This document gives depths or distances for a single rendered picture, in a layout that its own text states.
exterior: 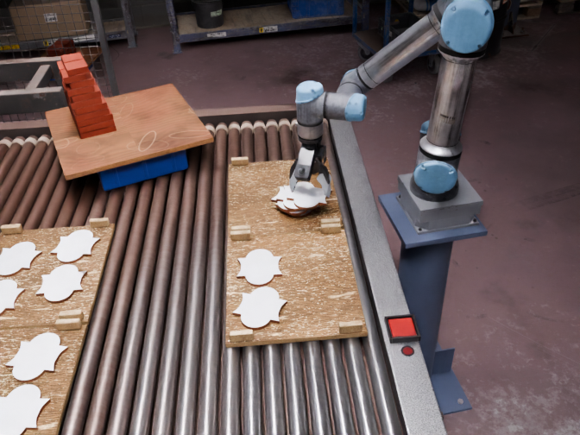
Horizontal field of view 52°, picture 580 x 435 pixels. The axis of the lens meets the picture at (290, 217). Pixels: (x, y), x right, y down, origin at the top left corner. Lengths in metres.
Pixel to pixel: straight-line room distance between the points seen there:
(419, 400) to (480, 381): 1.26
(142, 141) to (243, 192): 0.40
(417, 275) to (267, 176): 0.61
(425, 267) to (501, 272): 1.15
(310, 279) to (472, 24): 0.76
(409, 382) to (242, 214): 0.76
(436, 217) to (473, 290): 1.18
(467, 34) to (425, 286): 0.93
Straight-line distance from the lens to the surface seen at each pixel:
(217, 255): 1.77
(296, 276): 1.65
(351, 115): 1.66
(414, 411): 1.41
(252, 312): 1.55
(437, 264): 2.05
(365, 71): 1.75
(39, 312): 1.72
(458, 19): 1.50
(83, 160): 2.09
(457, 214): 1.92
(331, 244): 1.75
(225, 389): 1.44
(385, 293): 1.64
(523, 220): 3.53
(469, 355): 2.75
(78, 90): 2.16
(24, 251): 1.92
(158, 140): 2.12
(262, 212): 1.88
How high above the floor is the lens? 2.06
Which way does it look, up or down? 37 degrees down
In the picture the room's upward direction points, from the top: 3 degrees counter-clockwise
